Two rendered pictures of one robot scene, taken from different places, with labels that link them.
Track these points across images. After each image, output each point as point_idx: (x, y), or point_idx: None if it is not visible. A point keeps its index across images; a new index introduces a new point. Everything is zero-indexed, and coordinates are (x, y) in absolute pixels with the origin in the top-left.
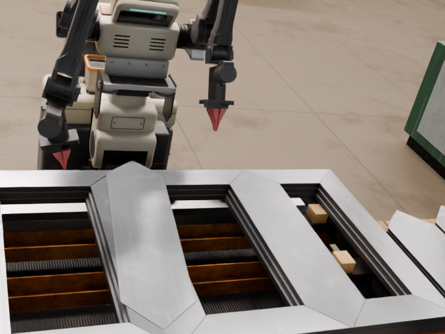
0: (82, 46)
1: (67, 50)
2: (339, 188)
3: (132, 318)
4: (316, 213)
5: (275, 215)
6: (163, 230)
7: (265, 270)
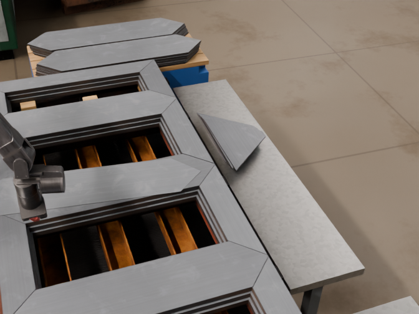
0: (3, 116)
1: (7, 128)
2: (12, 83)
3: (194, 185)
4: (34, 105)
5: (58, 118)
6: (90, 175)
7: (114, 134)
